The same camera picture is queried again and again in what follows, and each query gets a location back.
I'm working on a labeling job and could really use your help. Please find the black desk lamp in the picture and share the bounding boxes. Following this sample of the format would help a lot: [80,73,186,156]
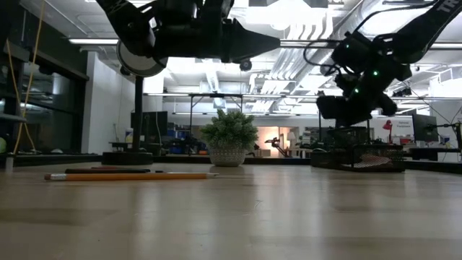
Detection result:
[102,38,170,166]

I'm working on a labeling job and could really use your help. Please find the black background rig frame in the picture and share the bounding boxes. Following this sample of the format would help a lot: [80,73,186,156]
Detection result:
[188,92,244,135]

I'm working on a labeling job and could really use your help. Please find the black mesh desk organizer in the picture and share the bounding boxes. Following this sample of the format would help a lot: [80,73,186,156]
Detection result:
[310,126,406,173]

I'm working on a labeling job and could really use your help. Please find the red background desk lamp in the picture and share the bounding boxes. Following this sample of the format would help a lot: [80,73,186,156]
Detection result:
[382,119,394,144]

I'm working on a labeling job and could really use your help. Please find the yellow cable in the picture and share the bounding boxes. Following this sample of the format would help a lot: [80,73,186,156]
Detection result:
[5,0,46,155]

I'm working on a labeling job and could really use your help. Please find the red-handled scissors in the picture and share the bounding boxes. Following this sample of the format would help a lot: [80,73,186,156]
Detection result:
[64,165,164,175]

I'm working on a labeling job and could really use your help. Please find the yellow wooden pencil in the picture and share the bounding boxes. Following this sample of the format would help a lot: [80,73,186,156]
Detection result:
[43,172,220,182]

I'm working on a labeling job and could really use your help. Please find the green potted plant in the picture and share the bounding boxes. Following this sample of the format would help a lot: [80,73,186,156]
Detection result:
[199,109,259,168]

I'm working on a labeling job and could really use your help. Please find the pink sticky notes pad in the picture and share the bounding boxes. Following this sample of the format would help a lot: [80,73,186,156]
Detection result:
[355,154,393,169]

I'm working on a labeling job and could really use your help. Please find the black computer monitor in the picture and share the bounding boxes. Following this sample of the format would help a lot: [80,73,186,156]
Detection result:
[130,110,169,137]
[412,113,440,143]

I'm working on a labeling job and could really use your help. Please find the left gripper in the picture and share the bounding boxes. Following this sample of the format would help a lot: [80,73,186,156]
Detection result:
[154,0,282,64]

